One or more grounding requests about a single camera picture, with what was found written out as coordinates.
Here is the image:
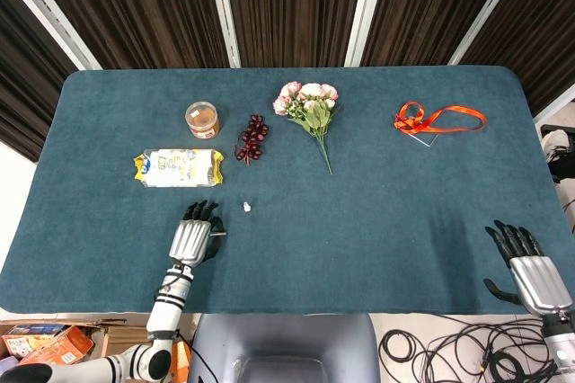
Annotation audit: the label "white yellow snack bag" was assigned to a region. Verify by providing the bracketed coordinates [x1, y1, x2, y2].
[132, 147, 226, 189]

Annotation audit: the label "clear jar with orange snack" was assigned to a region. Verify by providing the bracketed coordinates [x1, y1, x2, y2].
[184, 102, 221, 139]

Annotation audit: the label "clear plastic card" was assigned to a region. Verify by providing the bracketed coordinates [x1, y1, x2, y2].
[410, 128, 438, 149]

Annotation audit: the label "brown cardboard box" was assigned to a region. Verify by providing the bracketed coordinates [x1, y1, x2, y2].
[0, 317, 152, 367]

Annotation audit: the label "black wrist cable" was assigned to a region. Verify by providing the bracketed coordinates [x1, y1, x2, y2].
[157, 264, 186, 295]

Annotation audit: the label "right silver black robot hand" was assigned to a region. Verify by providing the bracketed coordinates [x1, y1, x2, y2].
[482, 219, 571, 316]

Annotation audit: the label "white black equipment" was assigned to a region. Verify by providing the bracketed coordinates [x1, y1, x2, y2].
[540, 123, 575, 185]

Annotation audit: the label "dark brown partition panel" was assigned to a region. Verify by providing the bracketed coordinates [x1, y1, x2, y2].
[224, 0, 367, 68]
[20, 0, 234, 72]
[462, 0, 575, 117]
[361, 0, 518, 67]
[0, 0, 81, 163]

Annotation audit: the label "coiled black floor cable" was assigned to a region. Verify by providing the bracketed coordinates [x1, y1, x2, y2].
[379, 327, 433, 374]

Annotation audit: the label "tangled black floor cables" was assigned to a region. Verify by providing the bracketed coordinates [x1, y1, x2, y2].
[412, 314, 559, 383]

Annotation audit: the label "orange satin ribbon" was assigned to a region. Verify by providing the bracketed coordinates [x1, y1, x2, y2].
[394, 102, 488, 135]

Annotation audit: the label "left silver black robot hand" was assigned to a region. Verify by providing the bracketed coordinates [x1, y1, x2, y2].
[168, 200, 226, 270]

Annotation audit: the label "dark red plastic grapes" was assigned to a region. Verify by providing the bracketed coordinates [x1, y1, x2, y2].
[233, 113, 270, 166]

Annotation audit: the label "orange product box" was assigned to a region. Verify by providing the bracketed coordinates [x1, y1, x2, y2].
[2, 324, 96, 366]

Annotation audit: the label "pink artificial flower bouquet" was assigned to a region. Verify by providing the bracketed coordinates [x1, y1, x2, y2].
[272, 81, 339, 176]

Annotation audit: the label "grey blue robot torso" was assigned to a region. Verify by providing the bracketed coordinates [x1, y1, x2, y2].
[187, 313, 382, 383]

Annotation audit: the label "teal table cloth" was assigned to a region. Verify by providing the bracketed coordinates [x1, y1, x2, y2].
[0, 66, 565, 316]

